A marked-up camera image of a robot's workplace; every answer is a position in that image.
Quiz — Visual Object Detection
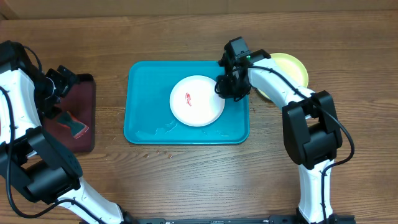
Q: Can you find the black dark red tray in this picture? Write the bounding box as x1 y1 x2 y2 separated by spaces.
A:
43 73 96 152

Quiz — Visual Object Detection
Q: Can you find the white plate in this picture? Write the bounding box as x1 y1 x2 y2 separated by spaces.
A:
169 75 225 127

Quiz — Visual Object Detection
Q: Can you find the yellow-green plate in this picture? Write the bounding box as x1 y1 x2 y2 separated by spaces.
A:
248 53 313 107

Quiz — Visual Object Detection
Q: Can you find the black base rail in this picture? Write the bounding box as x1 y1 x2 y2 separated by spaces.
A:
136 214 356 224

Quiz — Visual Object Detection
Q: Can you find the pink green sponge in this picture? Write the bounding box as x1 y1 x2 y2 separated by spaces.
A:
57 111 89 139

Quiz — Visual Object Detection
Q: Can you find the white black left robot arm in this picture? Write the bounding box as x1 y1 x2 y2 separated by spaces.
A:
1 40 132 223

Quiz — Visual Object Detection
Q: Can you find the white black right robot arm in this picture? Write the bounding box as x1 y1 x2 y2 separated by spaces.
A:
215 49 343 223

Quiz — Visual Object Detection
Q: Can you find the teal plastic tray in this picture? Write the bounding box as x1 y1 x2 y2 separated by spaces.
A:
124 61 250 145

